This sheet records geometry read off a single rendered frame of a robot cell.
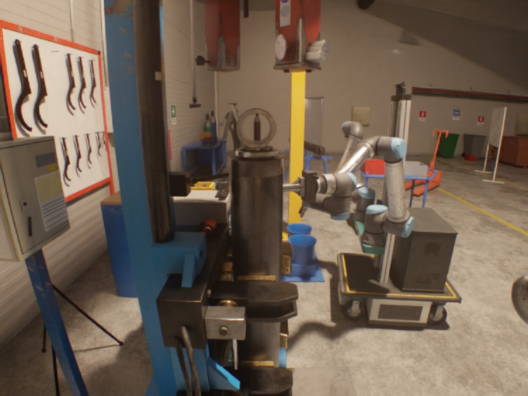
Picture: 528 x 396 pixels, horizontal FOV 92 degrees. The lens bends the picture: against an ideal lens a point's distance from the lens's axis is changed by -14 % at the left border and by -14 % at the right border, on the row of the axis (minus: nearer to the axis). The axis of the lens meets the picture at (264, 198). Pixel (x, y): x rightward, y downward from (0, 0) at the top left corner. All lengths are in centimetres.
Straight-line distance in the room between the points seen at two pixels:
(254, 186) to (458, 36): 1369
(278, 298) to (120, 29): 112
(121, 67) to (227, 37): 42
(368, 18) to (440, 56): 330
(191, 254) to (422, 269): 184
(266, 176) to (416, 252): 157
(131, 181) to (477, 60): 1430
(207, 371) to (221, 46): 125
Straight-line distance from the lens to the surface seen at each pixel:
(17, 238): 122
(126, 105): 119
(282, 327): 170
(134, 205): 125
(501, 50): 1553
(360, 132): 251
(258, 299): 110
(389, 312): 253
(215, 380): 129
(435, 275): 253
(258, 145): 109
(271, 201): 111
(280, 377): 147
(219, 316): 103
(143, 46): 106
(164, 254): 111
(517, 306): 50
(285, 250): 144
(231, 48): 127
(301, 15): 99
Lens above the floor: 164
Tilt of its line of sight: 17 degrees down
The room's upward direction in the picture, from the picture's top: straight up
